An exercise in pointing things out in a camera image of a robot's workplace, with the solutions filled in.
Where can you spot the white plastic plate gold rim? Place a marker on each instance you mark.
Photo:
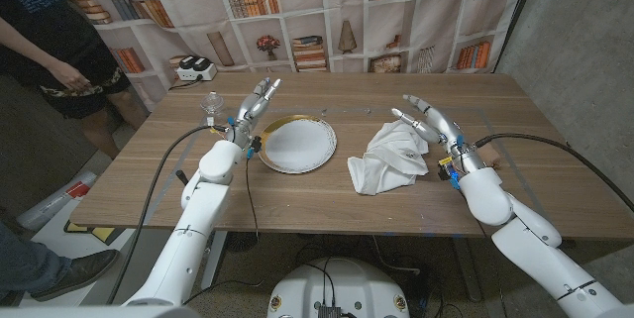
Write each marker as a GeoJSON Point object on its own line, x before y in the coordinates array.
{"type": "Point", "coordinates": [299, 145]}

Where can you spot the black backdrop stand pole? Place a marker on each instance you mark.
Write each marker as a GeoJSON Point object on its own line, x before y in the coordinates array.
{"type": "Point", "coordinates": [520, 6]}

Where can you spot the standing person in black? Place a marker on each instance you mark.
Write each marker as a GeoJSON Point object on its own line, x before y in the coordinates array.
{"type": "Point", "coordinates": [44, 35]}

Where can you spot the clear glass jar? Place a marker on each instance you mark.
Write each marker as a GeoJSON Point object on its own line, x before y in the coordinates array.
{"type": "Point", "coordinates": [212, 102]}

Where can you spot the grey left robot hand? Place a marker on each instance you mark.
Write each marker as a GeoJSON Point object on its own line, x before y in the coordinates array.
{"type": "Point", "coordinates": [246, 115]}

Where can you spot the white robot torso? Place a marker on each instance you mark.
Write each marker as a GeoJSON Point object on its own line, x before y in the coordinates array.
{"type": "Point", "coordinates": [342, 288]}

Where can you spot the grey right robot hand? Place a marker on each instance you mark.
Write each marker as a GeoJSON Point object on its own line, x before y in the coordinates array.
{"type": "Point", "coordinates": [446, 132]}

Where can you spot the white cylinder red label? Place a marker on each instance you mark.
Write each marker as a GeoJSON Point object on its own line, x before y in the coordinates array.
{"type": "Point", "coordinates": [54, 201]}

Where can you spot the white power strip black plugs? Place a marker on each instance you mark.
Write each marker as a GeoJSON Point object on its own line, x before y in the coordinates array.
{"type": "Point", "coordinates": [195, 71]}

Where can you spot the printed bookshelf backdrop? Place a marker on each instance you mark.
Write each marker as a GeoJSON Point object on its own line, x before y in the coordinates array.
{"type": "Point", "coordinates": [317, 11]}

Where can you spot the seated person in jeans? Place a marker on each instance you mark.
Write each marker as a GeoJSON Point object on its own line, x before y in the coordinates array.
{"type": "Point", "coordinates": [30, 263]}

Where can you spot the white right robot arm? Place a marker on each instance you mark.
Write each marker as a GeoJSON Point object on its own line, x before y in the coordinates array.
{"type": "Point", "coordinates": [525, 243]}

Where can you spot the white cloth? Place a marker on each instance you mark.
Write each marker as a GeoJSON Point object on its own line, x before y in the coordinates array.
{"type": "Point", "coordinates": [391, 159]}

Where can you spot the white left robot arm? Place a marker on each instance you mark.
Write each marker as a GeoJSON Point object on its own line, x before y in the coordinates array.
{"type": "Point", "coordinates": [193, 229]}

